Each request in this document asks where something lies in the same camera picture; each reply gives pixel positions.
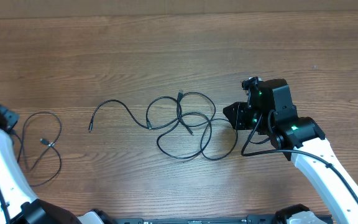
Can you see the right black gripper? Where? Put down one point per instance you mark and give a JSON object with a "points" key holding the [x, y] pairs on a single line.
{"points": [[239, 116]]}

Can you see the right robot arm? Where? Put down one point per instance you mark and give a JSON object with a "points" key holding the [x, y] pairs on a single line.
{"points": [[275, 127]]}

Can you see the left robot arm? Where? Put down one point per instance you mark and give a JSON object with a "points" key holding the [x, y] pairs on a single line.
{"points": [[18, 202]]}

